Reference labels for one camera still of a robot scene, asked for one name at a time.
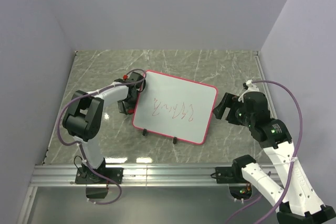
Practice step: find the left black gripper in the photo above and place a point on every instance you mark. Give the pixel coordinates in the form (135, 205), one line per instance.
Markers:
(123, 105)

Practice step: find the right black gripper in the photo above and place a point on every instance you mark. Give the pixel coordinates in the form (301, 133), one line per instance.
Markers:
(234, 100)

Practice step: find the pink framed whiteboard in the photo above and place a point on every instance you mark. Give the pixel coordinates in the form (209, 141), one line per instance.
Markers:
(175, 107)

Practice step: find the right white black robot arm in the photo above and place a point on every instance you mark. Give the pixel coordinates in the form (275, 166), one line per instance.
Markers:
(295, 201)

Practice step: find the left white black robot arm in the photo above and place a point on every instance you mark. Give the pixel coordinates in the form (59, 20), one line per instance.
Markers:
(80, 120)

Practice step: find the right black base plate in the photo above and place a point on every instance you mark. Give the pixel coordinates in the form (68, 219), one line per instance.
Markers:
(227, 175)

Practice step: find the aluminium mounting rail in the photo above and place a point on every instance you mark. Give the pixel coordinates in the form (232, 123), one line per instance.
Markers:
(134, 175)

